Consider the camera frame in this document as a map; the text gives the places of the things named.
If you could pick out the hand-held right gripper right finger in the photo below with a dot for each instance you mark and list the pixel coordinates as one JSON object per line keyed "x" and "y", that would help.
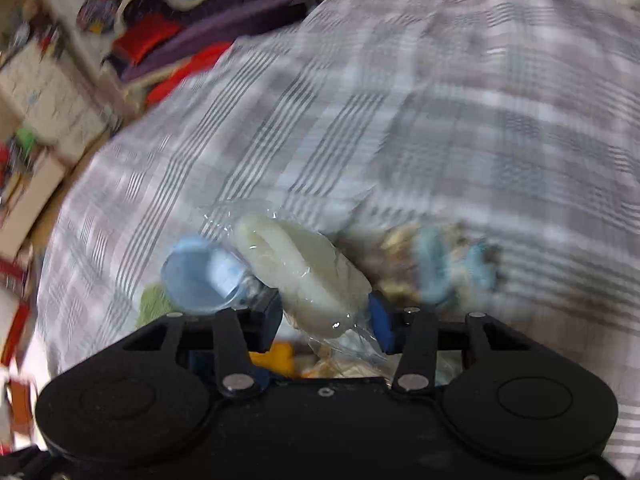
{"x": 380, "y": 325}

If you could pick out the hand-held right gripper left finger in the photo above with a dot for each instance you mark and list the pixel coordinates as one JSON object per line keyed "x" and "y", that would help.
{"x": 267, "y": 322}

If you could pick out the white puff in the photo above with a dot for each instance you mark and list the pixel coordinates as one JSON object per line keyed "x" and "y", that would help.
{"x": 310, "y": 270}

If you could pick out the blue burlap sachet bag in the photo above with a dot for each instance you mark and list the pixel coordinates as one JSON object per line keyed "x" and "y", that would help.
{"x": 430, "y": 265}

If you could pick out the blue face mask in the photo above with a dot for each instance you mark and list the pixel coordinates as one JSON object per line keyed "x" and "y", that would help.
{"x": 200, "y": 280}

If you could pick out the orange fabric pouch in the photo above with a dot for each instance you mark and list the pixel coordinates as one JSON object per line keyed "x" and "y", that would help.
{"x": 275, "y": 357}

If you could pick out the green scrunchie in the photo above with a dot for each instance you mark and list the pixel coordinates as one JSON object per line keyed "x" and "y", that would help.
{"x": 150, "y": 305}

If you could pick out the grey plaid blanket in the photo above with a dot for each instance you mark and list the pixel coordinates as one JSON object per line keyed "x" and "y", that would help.
{"x": 400, "y": 110}

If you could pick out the red cloth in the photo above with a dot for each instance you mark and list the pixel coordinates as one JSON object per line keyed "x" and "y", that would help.
{"x": 185, "y": 72}

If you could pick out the purple sofa-shaped pet bed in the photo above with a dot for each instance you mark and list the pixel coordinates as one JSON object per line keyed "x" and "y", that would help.
{"x": 220, "y": 20}

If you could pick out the red cushion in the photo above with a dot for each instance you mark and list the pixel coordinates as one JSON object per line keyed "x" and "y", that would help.
{"x": 145, "y": 35}

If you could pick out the white storage shelf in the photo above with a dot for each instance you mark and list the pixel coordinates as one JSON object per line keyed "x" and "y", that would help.
{"x": 55, "y": 90}

